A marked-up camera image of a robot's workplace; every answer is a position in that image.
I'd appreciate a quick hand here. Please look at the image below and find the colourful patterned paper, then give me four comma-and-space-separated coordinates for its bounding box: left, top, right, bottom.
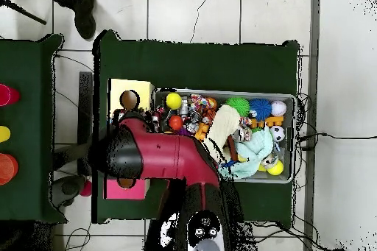
189, 93, 211, 112
111, 107, 161, 132

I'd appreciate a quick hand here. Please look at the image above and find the wooden box with three holes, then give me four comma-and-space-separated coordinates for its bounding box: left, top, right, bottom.
102, 78, 155, 200

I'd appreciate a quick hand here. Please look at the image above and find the shallow clear mesh bin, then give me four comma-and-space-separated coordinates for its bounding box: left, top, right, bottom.
148, 87, 297, 184

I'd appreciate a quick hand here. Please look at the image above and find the red orange ball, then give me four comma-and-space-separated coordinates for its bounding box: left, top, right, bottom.
168, 114, 185, 131

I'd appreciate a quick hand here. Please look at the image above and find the large yellow ball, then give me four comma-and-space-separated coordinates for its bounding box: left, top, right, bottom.
165, 92, 183, 110

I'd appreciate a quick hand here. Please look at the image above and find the cream knitted cloth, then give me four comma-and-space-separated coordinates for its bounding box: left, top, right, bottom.
202, 104, 242, 164

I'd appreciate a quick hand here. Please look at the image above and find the green spiky ball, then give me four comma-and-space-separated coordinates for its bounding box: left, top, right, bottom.
225, 96, 251, 117

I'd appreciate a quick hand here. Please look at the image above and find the mint green cloth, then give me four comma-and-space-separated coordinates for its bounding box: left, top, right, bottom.
219, 127, 275, 180

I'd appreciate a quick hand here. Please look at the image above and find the blue spiky ball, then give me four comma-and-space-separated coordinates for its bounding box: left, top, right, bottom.
248, 97, 272, 122

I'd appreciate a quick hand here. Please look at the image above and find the black and white soccer ball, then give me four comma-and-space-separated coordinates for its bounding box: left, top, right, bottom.
269, 125, 286, 142

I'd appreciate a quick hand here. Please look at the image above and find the white baseball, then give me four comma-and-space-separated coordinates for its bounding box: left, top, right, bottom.
270, 99, 287, 117

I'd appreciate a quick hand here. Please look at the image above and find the black upright panel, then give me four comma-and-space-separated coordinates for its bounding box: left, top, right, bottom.
77, 71, 94, 146

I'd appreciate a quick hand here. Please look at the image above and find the person's foot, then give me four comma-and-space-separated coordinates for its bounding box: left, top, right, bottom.
44, 0, 97, 40

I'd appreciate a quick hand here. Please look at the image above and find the dark green side table cloth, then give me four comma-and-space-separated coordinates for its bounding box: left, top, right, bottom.
0, 34, 67, 224

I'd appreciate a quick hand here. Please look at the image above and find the pink round object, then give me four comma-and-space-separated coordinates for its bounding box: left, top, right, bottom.
0, 83, 21, 107

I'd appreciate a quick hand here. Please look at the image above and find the yellow round object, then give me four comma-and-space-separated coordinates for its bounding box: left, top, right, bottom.
0, 125, 11, 143

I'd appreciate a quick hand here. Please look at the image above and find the orange red round object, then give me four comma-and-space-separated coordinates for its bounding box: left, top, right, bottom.
0, 152, 19, 186

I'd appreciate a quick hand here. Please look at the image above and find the black slanted rod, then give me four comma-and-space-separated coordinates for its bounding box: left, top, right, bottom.
0, 0, 47, 26

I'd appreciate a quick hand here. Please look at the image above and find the black floor cable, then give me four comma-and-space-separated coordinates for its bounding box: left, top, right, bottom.
295, 132, 377, 152

